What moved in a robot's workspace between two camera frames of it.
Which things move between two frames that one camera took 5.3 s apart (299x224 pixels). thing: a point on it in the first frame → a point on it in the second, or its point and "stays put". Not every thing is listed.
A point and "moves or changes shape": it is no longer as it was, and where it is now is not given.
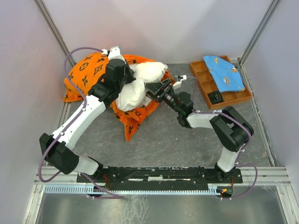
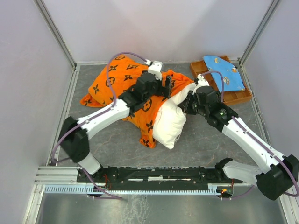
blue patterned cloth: (226, 75) stays put
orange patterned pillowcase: (89, 71) moves or changes shape
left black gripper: (131, 77) → (164, 91)
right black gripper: (154, 91) → (185, 106)
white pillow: (133, 94) moves or changes shape
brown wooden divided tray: (207, 85) stays put
